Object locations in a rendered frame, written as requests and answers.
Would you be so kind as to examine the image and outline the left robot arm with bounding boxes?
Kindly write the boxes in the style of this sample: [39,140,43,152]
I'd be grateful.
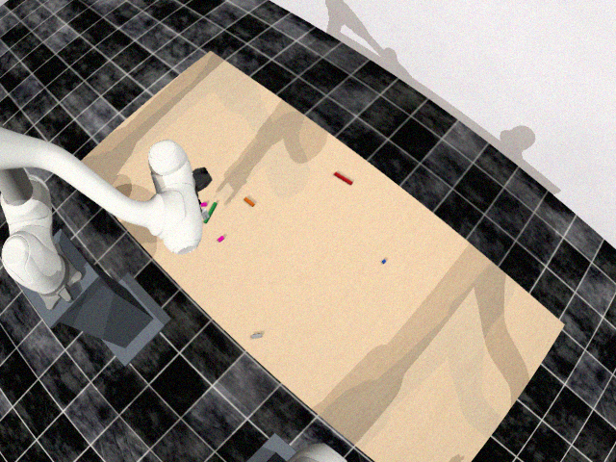
[0,120,203,310]

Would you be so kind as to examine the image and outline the dark red rod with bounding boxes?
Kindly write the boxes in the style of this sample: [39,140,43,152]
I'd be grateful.
[334,172,353,185]

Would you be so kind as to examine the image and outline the dark green rod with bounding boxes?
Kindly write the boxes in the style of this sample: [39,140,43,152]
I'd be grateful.
[203,202,218,224]

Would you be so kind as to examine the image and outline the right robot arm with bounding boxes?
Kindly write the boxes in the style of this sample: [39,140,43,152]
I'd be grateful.
[287,443,347,462]

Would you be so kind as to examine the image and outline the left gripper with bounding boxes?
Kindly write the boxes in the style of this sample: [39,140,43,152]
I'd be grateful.
[192,167,213,220]

